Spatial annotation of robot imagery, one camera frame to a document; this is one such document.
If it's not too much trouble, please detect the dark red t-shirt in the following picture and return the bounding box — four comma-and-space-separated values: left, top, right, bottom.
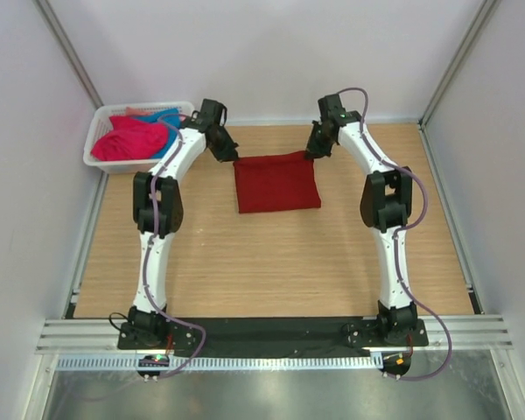
234, 150, 321, 214

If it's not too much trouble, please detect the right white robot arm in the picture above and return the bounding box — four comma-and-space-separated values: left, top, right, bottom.
305, 93, 418, 347

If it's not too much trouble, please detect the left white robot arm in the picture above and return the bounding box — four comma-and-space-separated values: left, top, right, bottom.
118, 99, 239, 350

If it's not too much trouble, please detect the blue shirt in basket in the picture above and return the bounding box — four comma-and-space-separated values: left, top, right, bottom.
136, 108, 183, 159

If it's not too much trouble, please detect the crimson shirt in basket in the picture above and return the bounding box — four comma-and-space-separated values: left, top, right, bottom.
90, 115, 165, 162

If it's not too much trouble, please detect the white plastic laundry basket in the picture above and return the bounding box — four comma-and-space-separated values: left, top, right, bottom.
83, 101, 194, 173

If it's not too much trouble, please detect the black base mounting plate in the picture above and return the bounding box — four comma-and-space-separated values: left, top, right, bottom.
117, 315, 429, 359

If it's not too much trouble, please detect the white slotted cable duct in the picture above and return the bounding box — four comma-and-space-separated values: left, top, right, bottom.
56, 353, 383, 373

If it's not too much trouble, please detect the aluminium frame rail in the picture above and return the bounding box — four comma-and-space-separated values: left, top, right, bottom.
37, 314, 514, 354

